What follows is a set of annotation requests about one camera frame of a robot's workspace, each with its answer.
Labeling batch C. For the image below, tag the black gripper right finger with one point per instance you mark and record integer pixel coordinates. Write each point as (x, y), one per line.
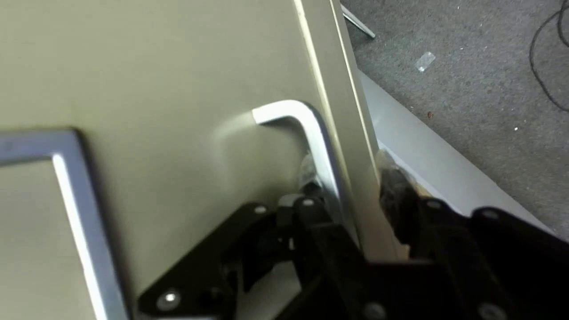
(486, 266)

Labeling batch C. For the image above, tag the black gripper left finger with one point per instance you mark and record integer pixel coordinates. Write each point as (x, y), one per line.
(240, 252)

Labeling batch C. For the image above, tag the silver bottom drawer handle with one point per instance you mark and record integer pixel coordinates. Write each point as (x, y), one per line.
(315, 134)

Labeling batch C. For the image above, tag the beige filing cabinet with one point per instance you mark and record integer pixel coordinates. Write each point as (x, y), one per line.
(178, 118)

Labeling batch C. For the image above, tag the silver label holder frame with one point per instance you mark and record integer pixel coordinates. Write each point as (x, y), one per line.
(63, 149)

